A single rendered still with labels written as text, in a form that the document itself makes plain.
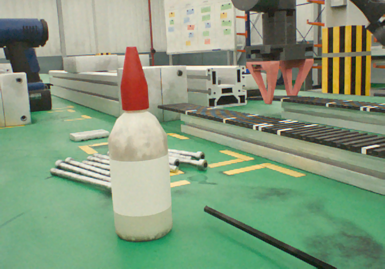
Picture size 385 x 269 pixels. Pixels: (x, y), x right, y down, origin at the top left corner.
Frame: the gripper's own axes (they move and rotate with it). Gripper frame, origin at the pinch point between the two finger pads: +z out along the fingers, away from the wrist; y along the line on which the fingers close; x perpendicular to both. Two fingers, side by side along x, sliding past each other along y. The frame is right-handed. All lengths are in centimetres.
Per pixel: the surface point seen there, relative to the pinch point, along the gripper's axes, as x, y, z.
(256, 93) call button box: -25.9, -13.9, 1.9
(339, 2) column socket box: -229, -261, -51
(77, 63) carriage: -50, 24, -8
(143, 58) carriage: -75, -4, -8
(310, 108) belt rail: 9.1, 1.5, 0.9
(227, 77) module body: -21.0, -2.6, -2.9
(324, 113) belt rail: 11.3, 0.9, 1.5
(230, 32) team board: -487, -305, -41
